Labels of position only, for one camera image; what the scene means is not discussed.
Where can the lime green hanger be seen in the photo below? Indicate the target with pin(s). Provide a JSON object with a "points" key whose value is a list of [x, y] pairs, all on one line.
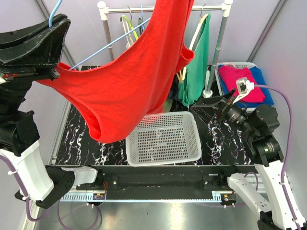
{"points": [[134, 33]]}

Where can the red tank top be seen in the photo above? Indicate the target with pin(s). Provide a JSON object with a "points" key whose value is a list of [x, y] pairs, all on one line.
{"points": [[115, 97]]}

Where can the navy blue tank top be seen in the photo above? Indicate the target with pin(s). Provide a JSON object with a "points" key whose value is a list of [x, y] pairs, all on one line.
{"points": [[173, 93]]}

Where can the white clothes rack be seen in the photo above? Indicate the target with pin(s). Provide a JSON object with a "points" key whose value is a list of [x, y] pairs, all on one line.
{"points": [[225, 7]]}

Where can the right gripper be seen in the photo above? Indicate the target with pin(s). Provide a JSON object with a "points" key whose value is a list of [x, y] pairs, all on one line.
{"points": [[206, 113]]}

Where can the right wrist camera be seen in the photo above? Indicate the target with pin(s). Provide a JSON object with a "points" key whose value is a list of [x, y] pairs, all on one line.
{"points": [[244, 87]]}

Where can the yellow plastic hanger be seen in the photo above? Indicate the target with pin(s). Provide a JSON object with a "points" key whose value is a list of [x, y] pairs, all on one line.
{"points": [[181, 75]]}

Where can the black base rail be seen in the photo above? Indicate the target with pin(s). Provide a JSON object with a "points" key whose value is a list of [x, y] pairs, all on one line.
{"points": [[162, 184]]}

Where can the blue folded shirt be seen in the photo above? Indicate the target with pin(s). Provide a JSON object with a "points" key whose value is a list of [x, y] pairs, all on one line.
{"points": [[228, 76]]}

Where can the cream white hanger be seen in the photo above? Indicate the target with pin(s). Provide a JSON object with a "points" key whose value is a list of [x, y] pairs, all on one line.
{"points": [[198, 29]]}

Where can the white side basket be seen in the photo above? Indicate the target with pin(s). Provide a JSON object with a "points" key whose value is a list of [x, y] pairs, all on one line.
{"points": [[237, 65]]}

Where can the olive green tank top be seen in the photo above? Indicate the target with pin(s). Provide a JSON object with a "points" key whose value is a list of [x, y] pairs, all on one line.
{"points": [[167, 105]]}

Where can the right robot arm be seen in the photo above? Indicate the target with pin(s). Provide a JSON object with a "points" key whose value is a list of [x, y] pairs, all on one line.
{"points": [[279, 211]]}

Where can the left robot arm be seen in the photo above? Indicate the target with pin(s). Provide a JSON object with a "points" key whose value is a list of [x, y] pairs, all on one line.
{"points": [[19, 145]]}

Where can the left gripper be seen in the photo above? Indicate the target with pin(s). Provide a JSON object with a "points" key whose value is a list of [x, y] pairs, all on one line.
{"points": [[46, 50]]}

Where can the white plastic basket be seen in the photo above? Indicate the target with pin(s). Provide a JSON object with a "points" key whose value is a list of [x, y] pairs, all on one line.
{"points": [[165, 138]]}

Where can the white camisole top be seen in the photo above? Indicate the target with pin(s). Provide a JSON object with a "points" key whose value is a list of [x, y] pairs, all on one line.
{"points": [[127, 26]]}

